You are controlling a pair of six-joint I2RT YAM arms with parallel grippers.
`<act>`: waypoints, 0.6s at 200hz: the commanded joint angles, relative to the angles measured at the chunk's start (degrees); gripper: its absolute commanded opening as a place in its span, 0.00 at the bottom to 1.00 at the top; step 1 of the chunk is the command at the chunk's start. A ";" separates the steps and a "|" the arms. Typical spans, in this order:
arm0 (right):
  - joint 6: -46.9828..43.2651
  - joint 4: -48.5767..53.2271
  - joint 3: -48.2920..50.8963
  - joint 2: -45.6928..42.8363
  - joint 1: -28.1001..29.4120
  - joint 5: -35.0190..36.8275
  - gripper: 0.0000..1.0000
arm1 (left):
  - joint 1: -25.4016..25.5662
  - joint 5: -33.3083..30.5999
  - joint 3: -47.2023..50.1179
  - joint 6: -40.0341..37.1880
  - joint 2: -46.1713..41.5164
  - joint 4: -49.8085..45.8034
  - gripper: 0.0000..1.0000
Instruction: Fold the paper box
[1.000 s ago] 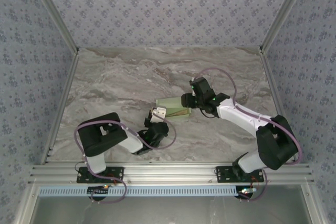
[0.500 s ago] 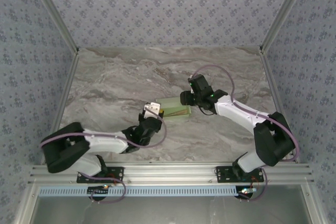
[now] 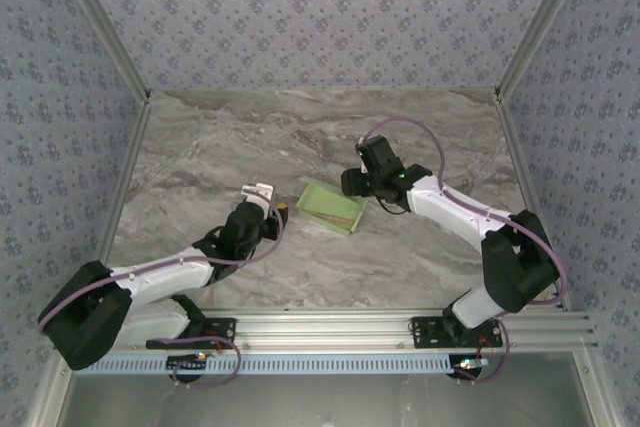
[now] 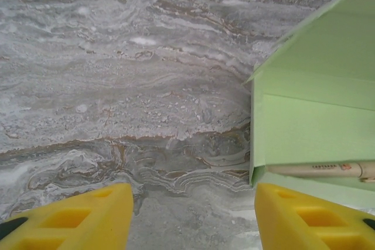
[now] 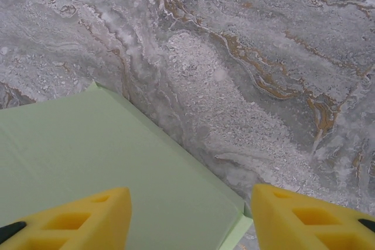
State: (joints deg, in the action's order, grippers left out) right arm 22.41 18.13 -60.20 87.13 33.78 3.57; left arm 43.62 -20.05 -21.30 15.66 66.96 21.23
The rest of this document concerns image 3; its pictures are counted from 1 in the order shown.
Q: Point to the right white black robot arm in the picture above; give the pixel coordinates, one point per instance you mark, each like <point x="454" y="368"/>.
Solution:
<point x="450" y="207"/>

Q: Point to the left small circuit board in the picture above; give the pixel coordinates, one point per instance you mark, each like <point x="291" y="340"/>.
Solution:
<point x="187" y="362"/>

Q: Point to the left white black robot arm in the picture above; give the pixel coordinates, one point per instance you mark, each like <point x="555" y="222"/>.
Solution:
<point x="160" y="272"/>

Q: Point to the aluminium table side rail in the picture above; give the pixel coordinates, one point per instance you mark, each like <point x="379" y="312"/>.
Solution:
<point x="530" y="157"/>
<point x="117" y="187"/>

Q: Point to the light green paper box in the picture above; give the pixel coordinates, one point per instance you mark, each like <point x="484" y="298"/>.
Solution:
<point x="325" y="202"/>

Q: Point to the aluminium frame post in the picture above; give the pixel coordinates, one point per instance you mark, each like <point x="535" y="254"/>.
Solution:
<point x="100" y="22"/>
<point x="545" y="22"/>

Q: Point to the grey metal panel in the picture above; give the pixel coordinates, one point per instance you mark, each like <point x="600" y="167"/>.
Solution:
<point x="325" y="402"/>

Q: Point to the right small circuit board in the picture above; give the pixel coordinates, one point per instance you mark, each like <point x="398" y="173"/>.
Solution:
<point x="470" y="364"/>

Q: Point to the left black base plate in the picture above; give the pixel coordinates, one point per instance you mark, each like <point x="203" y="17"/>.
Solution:
<point x="220" y="329"/>

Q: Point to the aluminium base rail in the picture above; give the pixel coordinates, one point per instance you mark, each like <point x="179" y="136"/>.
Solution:
<point x="325" y="329"/>

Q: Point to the small circuit board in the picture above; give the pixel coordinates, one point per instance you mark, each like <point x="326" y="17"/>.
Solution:
<point x="187" y="362"/>
<point x="470" y="364"/>

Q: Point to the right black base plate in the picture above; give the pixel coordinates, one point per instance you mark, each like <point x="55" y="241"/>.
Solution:
<point x="425" y="332"/>

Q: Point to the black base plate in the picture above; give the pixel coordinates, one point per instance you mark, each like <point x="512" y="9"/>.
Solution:
<point x="220" y="329"/>
<point x="425" y="332"/>

